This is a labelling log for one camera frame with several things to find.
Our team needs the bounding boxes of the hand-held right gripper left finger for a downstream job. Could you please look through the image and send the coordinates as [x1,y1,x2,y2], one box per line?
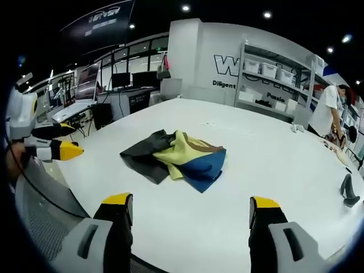
[52,192,134,273]

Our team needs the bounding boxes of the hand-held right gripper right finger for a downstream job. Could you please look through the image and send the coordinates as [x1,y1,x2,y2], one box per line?
[248,195,328,273]

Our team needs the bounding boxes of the multicolour garment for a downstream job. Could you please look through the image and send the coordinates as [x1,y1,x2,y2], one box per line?
[119,129,228,194]

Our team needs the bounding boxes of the person's left hand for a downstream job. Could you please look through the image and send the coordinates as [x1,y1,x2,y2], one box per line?
[5,142,30,183]

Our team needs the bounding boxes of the white desk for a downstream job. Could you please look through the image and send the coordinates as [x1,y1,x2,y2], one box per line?
[51,101,95,125]

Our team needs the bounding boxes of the black computer tower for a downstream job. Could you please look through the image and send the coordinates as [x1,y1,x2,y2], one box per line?
[92,102,113,131]

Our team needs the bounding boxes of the large tilted display screen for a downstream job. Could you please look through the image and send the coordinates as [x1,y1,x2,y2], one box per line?
[75,61,102,102]

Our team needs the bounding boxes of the grey mesh chair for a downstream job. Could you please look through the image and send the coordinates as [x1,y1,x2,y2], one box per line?
[13,158,92,262]

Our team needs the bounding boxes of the black computer monitor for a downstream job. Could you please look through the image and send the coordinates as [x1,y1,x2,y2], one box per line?
[132,71,159,88]
[111,72,131,89]

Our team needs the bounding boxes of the grey stand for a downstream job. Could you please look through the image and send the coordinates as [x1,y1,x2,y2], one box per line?
[340,173,361,208]

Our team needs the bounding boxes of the dark hanging banner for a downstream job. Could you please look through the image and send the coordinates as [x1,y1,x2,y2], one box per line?
[59,0,136,55]

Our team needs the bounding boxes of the white cardboard box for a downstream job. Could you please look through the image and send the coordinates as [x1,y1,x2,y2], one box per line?
[238,90,255,103]
[285,98,298,115]

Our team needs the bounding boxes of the grey box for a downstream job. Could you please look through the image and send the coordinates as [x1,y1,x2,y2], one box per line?
[160,78,183,101]

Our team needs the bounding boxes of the hanging grey bag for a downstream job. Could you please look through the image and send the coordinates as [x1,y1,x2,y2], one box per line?
[156,51,172,80]

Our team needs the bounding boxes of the grey metal shelf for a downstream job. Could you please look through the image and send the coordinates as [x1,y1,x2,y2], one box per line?
[234,40,328,122]

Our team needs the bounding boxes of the white storage bin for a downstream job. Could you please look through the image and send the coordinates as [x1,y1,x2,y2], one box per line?
[276,68,295,85]
[244,58,261,73]
[260,62,278,78]

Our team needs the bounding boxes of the black cable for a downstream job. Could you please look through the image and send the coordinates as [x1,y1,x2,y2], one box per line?
[7,140,86,219]

